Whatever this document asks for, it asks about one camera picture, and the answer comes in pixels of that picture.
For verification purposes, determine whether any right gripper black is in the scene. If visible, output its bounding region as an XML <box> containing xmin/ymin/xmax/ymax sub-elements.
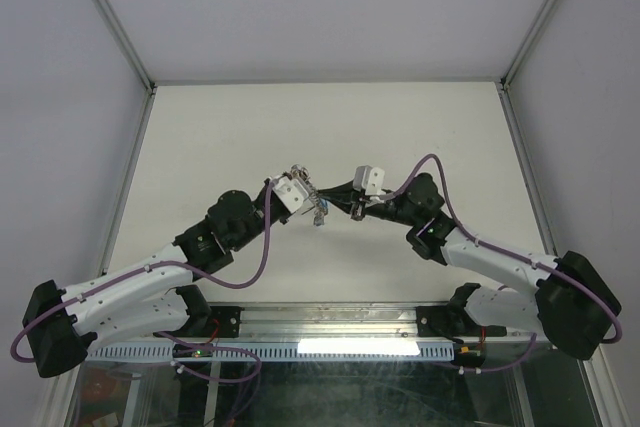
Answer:
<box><xmin>316</xmin><ymin>179</ymin><xmax>420</xmax><ymax>228</ymax></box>

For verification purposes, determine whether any metal keyring holder with rings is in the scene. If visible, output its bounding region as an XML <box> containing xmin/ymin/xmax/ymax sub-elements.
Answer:
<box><xmin>289</xmin><ymin>164</ymin><xmax>328</xmax><ymax>227</ymax></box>

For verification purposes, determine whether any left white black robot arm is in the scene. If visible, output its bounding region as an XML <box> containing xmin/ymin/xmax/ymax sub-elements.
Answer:
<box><xmin>10</xmin><ymin>174</ymin><xmax>309</xmax><ymax>378</ymax></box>

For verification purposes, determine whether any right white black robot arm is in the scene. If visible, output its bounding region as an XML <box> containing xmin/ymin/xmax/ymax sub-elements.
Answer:
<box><xmin>320</xmin><ymin>173</ymin><xmax>622</xmax><ymax>360</ymax></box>

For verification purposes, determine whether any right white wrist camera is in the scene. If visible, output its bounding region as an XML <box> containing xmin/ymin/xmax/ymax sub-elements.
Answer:
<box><xmin>352</xmin><ymin>165</ymin><xmax>390</xmax><ymax>203</ymax></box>

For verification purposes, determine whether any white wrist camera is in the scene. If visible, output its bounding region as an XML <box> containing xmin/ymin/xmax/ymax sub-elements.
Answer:
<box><xmin>269</xmin><ymin>174</ymin><xmax>313</xmax><ymax>215</ymax></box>
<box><xmin>352</xmin><ymin>165</ymin><xmax>390</xmax><ymax>203</ymax></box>

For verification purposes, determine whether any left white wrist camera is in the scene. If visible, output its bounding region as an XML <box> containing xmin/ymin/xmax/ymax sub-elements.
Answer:
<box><xmin>269</xmin><ymin>174</ymin><xmax>313</xmax><ymax>215</ymax></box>

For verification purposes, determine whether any aluminium mounting rail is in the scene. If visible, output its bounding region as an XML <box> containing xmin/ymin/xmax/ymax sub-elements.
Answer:
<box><xmin>61</xmin><ymin>300</ymin><xmax>596</xmax><ymax>346</ymax></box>

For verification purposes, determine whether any grey slotted cable duct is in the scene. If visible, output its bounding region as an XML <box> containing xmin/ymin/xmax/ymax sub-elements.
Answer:
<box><xmin>87</xmin><ymin>340</ymin><xmax>454</xmax><ymax>364</ymax></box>

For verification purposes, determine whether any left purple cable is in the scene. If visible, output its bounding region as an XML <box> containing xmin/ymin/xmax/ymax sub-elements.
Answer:
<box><xmin>9</xmin><ymin>181</ymin><xmax>281</xmax><ymax>398</ymax></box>

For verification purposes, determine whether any left aluminium frame post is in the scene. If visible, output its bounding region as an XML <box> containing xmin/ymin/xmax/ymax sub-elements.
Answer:
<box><xmin>91</xmin><ymin>0</ymin><xmax>156</xmax><ymax>93</ymax></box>

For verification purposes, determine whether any aluminium frame post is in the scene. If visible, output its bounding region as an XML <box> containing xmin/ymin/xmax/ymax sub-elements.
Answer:
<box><xmin>91</xmin><ymin>0</ymin><xmax>156</xmax><ymax>93</ymax></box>
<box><xmin>500</xmin><ymin>0</ymin><xmax>561</xmax><ymax>90</ymax></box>

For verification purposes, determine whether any right aluminium frame post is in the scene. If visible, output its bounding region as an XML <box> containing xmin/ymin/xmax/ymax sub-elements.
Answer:
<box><xmin>500</xmin><ymin>0</ymin><xmax>561</xmax><ymax>90</ymax></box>

